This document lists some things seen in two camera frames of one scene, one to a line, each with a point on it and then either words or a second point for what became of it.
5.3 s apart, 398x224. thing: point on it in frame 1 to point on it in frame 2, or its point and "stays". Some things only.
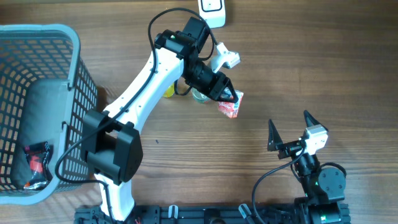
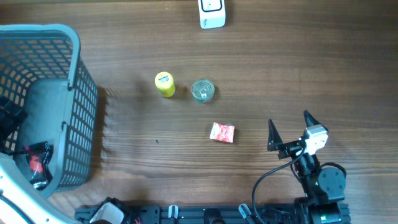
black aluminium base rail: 191,214 stays
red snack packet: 231,109 to 224,132
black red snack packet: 37,153 stays
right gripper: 275,141 stays
